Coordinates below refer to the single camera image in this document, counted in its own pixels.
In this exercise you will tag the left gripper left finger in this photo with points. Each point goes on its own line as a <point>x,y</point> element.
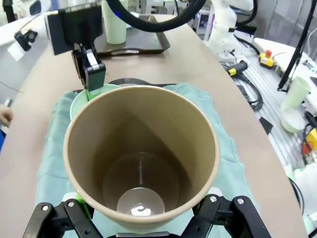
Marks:
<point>62,220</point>

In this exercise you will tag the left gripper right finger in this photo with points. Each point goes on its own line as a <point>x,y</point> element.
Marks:
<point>223,218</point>

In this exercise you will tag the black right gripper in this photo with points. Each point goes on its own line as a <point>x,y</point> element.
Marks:
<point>79,24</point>

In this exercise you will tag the light green bowl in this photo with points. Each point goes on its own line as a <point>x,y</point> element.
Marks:
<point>76,106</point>

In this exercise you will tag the green cloth mat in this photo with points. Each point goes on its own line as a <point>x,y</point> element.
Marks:
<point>227,173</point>

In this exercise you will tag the tall light green cup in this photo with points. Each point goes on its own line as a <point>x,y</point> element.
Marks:
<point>114,24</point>

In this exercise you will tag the tall beige cup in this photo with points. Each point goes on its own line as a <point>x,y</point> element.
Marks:
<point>99,148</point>

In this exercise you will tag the person's right forearm blue sleeve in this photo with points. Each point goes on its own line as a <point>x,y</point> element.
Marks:
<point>1,141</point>

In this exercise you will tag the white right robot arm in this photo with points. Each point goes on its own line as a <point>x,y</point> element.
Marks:
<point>223,29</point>

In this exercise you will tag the dark brown plastic tray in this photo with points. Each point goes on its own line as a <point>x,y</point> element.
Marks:
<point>128,80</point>
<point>148,42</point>

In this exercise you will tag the person's right hand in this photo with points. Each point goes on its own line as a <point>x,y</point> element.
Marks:
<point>5,115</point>

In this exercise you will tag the white table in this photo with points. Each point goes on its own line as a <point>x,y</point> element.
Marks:
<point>10,27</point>

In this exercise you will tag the yellow emergency stop box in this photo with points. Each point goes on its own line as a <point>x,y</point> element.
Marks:
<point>266,60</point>
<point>310,138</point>

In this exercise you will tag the white bowl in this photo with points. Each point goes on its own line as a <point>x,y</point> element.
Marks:
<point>292,121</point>

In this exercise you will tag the tall white cup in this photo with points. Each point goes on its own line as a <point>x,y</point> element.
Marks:
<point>296,94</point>

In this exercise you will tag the black and yellow hand tool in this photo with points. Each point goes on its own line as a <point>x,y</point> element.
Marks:
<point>237,67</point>

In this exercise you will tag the black stand pole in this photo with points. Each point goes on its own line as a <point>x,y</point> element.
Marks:
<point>297,49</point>

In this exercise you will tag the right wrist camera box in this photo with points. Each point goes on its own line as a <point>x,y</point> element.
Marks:
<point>24,39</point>

